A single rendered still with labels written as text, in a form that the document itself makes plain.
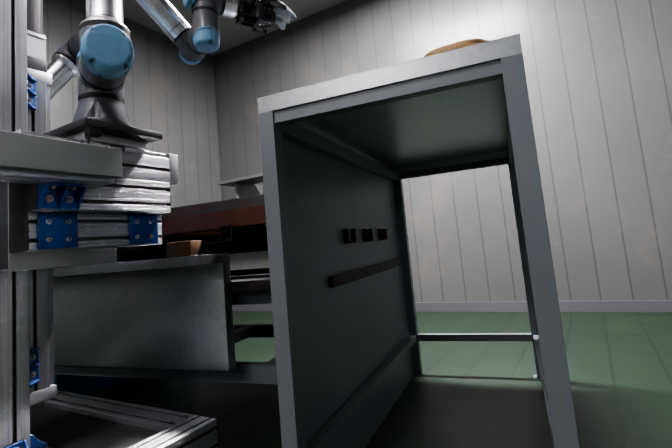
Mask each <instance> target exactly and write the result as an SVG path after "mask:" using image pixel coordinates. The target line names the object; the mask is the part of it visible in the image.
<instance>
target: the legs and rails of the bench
mask: <svg viewBox="0 0 672 448"><path fill-rule="evenodd" d="M498 79H503V84H504V91H505V103H506V123H507V142H508V157H505V158H498V159H491V160H484V161H478V162H471V163H464V164H458V165H451V166H444V167H437V168H431V169H424V170H417V171H410V172H404V173H400V179H408V178H415V177H422V176H429V175H436V174H443V173H450V172H457V171H464V170H471V169H478V168H485V167H492V166H499V165H506V164H508V168H509V175H510V182H511V189H512V197H513V204H514V211H515V219H516V226H517V233H518V241H519V248H520V255H521V262H522V270H523V277H524V284H525V292H526V299H527V306H528V314H529V321H530V328H531V333H418V334H417V340H418V341H532V343H533V350H534V357H535V365H536V372H537V375H533V376H534V381H541V383H542V388H543V393H544V398H545V404H546V409H547V414H548V419H549V424H550V430H551V435H552V440H553V445H554V448H580V446H579V439H578V432H577V425H576V419H575V412H574V405H573V398H572V391H571V384H570V377H569V370H568V364H567V357H566V350H565V343H564V336H563V329H562V322H561V315H560V308H559V302H558V295H557V288H556V281H555V274H554V267H553V260H552V253H551V246H550V240H549V233H548V226H547V219H546V212H545V205H544V198H543V191H542V184H541V178H540V171H539V164H538V157H537V150H536V143H535V136H534V129H533V123H532V116H531V109H530V102H529V95H528V88H527V81H526V74H525V67H524V61H523V54H522V53H520V54H516V55H512V56H507V57H503V58H500V59H499V60H494V61H490V62H486V63H481V64H477V65H472V66H468V67H464V68H459V69H455V70H451V71H446V72H442V73H438V74H433V75H429V76H425V77H420V78H416V79H412V80H407V81H403V82H399V83H394V84H390V85H386V86H381V87H377V88H372V89H368V90H364V91H359V92H355V93H351V94H346V95H342V96H338V97H333V98H329V99H325V100H320V101H316V102H312V103H307V104H303V105H299V106H294V107H290V108H286V109H281V110H277V111H273V112H274V123H275V124H277V125H279V126H283V125H287V124H292V123H297V122H301V121H306V120H311V119H316V118H320V117H325V116H330V115H334V114H339V113H344V112H348V111H353V110H358V109H362V108H367V107H372V106H376V105H381V104H386V103H390V102H395V101H400V100H404V99H409V98H414V97H418V96H423V95H428V94H433V93H437V92H442V91H447V90H451V89H456V88H461V87H465V86H470V85H475V84H479V83H484V82H489V81H493V80H498Z"/></svg>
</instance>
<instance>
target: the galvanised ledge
mask: <svg viewBox="0 0 672 448"><path fill-rule="evenodd" d="M229 261H230V255H229V253H218V254H207V255H195V256H184V257H173V258H162V259H151V260H140V261H129V262H118V263H107V264H96V265H85V266H75V267H64V268H53V277H60V276H73V275H85V274H98V273H110V272H123V271H135V270H148V269H160V268H173V267H185V266H195V265H203V264H212V263H220V262H229Z"/></svg>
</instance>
